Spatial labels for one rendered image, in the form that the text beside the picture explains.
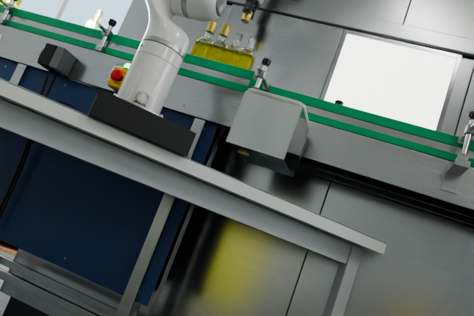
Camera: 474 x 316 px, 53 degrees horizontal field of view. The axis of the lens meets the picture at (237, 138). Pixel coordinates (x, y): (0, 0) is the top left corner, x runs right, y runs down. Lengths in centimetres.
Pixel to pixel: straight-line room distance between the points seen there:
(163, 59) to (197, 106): 36
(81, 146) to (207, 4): 48
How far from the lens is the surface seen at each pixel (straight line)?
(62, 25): 194
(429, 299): 171
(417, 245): 171
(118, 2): 486
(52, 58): 176
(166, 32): 126
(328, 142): 154
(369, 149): 154
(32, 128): 118
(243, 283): 173
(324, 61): 184
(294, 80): 182
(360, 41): 188
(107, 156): 119
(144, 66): 123
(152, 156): 116
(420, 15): 197
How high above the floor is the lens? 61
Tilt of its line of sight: 11 degrees up
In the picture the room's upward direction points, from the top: 21 degrees clockwise
